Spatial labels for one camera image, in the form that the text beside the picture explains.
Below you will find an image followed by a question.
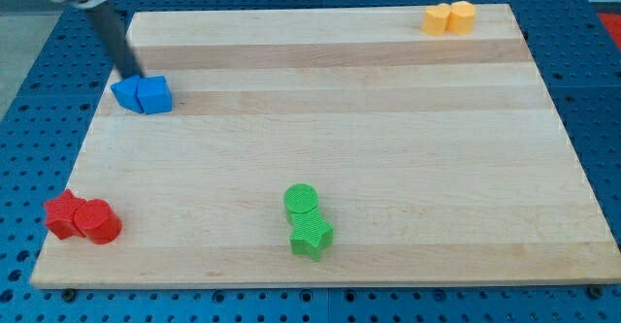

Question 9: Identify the green star block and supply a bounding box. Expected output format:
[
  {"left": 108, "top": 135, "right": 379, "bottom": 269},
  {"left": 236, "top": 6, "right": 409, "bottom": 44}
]
[{"left": 289, "top": 208, "right": 334, "bottom": 262}]

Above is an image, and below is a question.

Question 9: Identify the red star block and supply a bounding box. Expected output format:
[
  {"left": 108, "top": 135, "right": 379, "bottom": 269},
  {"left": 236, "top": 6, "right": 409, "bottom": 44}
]
[{"left": 44, "top": 189, "right": 86, "bottom": 240}]

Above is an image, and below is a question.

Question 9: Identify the green cylinder block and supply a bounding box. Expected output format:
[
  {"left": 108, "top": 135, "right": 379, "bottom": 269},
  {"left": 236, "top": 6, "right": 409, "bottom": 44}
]
[{"left": 283, "top": 183, "right": 319, "bottom": 223}]

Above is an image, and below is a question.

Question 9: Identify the wooden board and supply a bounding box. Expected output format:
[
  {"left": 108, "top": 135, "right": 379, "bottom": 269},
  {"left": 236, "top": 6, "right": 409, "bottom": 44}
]
[{"left": 31, "top": 4, "right": 620, "bottom": 289}]

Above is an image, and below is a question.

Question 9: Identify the blue cube block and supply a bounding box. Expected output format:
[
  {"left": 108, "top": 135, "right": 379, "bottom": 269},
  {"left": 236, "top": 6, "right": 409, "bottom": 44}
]
[{"left": 137, "top": 76, "right": 173, "bottom": 114}]

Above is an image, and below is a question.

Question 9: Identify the yellow heart block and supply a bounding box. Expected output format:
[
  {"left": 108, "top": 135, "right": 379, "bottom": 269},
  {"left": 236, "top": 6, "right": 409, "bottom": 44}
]
[{"left": 421, "top": 3, "right": 451, "bottom": 36}]

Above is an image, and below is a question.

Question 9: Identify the blue triangular block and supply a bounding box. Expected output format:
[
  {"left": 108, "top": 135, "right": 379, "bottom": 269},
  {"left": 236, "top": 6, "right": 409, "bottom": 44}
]
[{"left": 111, "top": 76, "right": 144, "bottom": 113}]

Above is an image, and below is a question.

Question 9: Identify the yellow hexagon block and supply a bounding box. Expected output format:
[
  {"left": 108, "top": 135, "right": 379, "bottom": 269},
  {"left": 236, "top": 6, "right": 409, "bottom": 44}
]
[{"left": 446, "top": 1, "right": 476, "bottom": 35}]

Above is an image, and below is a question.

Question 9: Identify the red cylinder block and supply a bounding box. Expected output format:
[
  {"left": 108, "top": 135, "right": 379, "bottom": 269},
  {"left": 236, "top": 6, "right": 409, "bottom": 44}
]
[{"left": 73, "top": 199, "right": 122, "bottom": 244}]

